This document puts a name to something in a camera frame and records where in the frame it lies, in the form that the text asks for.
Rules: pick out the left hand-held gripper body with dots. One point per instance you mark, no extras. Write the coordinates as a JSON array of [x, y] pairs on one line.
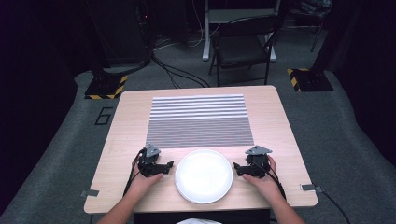
[[148, 166]]

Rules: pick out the dark chair with cloth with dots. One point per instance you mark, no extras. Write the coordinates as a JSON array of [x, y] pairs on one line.
[[311, 12]]

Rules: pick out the black equipment rack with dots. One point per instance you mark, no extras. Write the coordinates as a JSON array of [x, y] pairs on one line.
[[124, 31]]

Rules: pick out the black yellow striped stand base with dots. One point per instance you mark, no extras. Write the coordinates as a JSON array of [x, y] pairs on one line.
[[311, 81], [102, 87]]

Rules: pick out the person's left hand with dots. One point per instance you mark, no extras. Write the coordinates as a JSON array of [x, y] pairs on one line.
[[140, 185]]

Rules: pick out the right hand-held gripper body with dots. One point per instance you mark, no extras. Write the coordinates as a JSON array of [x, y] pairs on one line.
[[258, 165]]

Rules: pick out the white desk frame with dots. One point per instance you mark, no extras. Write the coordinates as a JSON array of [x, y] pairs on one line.
[[206, 37]]

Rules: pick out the grey tape tab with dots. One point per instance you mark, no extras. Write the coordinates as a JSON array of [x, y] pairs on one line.
[[89, 193]]

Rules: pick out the grey striped placemat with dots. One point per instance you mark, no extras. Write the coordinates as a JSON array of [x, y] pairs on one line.
[[199, 124]]

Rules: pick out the black folding chair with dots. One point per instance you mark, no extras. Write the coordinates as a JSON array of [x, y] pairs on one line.
[[239, 46]]

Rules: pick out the person's right hand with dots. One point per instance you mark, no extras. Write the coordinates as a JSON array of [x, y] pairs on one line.
[[266, 186]]

